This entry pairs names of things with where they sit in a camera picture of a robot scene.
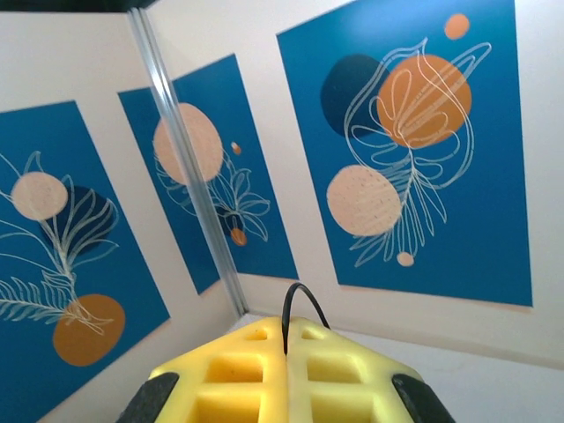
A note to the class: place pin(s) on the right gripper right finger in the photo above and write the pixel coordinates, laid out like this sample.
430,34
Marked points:
299,388

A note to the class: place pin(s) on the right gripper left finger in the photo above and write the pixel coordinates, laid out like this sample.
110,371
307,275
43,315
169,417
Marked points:
273,383

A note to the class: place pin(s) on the blue floral wall poster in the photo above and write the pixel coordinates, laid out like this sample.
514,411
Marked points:
145,128
26,361
233,119
484,176

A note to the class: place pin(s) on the aluminium corner post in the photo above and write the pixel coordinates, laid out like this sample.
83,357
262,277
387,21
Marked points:
184,145

